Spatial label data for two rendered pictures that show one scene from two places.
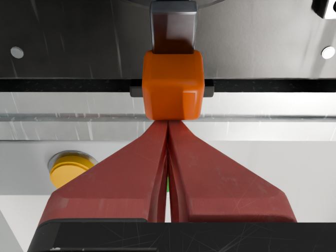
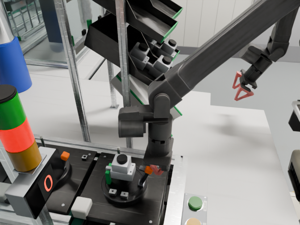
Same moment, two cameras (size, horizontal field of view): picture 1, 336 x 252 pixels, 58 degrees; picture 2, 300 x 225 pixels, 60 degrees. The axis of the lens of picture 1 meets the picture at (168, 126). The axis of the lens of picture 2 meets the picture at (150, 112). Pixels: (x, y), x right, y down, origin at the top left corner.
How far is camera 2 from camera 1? 0.68 m
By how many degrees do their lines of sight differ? 66
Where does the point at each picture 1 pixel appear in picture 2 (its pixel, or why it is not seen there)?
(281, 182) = (228, 185)
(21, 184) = not seen: outside the picture
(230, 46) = (158, 181)
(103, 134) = (179, 214)
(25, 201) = not seen: outside the picture
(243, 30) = (155, 178)
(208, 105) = (173, 188)
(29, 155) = not seen: outside the picture
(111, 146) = (184, 213)
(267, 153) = (213, 189)
